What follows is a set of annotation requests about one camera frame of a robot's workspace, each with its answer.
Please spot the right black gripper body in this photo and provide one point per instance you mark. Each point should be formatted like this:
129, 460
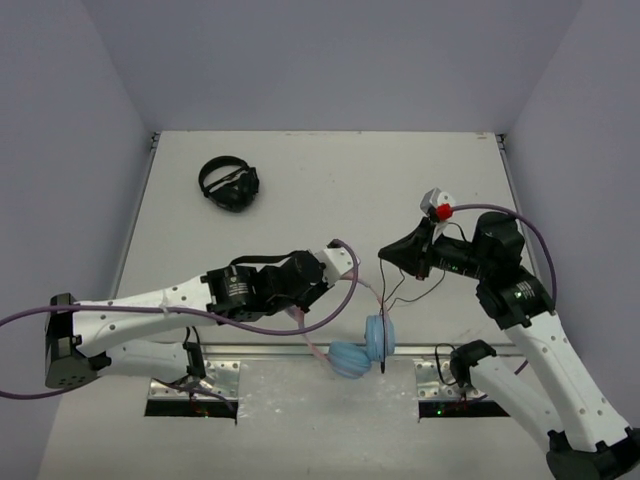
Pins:
454, 255

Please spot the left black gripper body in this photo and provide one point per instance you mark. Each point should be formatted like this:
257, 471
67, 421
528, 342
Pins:
316, 291

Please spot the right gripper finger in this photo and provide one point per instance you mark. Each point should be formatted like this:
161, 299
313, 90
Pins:
416, 244
408, 259

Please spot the pink blue cat-ear headphones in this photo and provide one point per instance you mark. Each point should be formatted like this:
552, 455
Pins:
353, 361

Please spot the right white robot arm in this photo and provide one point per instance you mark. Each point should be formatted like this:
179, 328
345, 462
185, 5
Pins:
578, 430

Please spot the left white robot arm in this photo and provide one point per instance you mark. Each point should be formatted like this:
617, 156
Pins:
86, 340

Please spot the black headphones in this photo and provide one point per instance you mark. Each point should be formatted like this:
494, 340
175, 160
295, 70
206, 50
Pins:
233, 192

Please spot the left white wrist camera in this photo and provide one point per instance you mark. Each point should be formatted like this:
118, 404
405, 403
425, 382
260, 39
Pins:
337, 263

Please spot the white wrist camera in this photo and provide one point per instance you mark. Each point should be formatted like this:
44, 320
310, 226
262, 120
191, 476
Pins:
337, 263
437, 205

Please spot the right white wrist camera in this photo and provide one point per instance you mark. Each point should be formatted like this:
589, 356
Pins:
437, 205

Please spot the right metal mounting bracket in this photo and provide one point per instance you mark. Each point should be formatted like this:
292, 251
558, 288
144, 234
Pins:
435, 383

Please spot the metal mounting bracket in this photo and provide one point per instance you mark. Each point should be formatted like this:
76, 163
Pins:
219, 386
435, 383

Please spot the left metal mounting bracket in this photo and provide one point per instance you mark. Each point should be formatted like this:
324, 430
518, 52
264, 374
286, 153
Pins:
219, 386

